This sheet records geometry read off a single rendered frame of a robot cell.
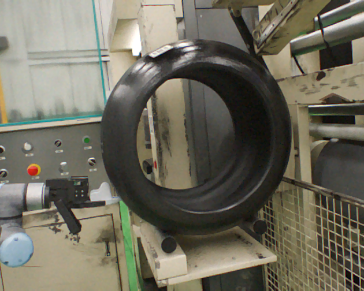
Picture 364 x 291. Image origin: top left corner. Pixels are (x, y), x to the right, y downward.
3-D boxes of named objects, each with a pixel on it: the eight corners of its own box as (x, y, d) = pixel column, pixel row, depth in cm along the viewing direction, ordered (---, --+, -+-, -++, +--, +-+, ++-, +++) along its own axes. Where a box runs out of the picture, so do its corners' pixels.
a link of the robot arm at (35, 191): (26, 213, 92) (32, 205, 100) (44, 212, 94) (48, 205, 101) (26, 186, 92) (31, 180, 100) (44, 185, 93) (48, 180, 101)
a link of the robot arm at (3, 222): (-6, 264, 87) (-6, 222, 86) (-10, 252, 96) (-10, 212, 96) (28, 258, 91) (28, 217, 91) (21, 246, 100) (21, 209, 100)
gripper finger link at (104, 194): (122, 185, 99) (89, 185, 97) (122, 205, 99) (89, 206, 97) (122, 183, 102) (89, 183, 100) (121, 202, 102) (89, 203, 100)
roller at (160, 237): (143, 206, 129) (155, 204, 130) (144, 218, 129) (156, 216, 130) (160, 239, 95) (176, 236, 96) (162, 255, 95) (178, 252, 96)
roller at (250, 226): (213, 195, 135) (224, 193, 136) (215, 206, 136) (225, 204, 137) (253, 222, 102) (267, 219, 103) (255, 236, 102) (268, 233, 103)
